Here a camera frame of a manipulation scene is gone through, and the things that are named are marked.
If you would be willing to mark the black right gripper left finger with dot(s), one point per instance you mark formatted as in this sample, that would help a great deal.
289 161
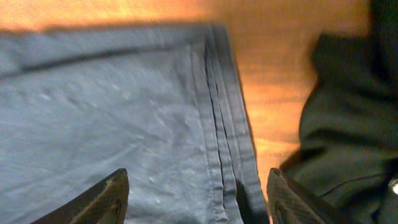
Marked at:
104 203

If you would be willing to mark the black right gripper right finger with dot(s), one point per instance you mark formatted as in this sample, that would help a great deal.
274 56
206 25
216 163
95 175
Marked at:
291 203

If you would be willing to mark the dark blue shorts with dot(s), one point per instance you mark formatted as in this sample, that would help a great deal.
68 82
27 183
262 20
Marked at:
162 102

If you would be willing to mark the black printed t-shirt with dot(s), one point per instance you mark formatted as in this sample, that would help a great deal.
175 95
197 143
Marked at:
348 126

